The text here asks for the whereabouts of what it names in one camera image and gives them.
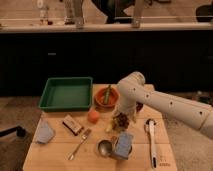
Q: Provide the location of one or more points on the green plastic tray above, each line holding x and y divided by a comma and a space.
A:
67, 94

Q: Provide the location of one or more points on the yellow banana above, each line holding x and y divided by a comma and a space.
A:
110, 127

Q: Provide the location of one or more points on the silver metal cup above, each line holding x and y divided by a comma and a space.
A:
105, 148

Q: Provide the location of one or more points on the green vegetable in bowl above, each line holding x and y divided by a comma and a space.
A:
107, 94

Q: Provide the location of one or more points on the bunch of brown grapes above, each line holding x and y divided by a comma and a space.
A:
121, 121

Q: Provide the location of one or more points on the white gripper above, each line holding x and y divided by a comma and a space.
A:
127, 107

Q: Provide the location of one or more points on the white handled spatula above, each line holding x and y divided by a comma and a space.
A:
150, 129

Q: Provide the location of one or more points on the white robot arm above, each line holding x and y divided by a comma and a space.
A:
196, 115

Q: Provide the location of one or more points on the brown rectangular eraser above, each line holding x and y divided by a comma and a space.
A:
73, 125

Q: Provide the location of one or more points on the orange bowl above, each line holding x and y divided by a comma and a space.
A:
113, 98

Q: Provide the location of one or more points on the purple bowl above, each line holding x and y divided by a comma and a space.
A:
139, 106

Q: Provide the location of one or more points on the orange ball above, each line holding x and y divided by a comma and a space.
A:
93, 116

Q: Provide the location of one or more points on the light blue cloth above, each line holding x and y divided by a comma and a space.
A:
44, 133

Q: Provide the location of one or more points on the silver fork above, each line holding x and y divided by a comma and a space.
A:
84, 137

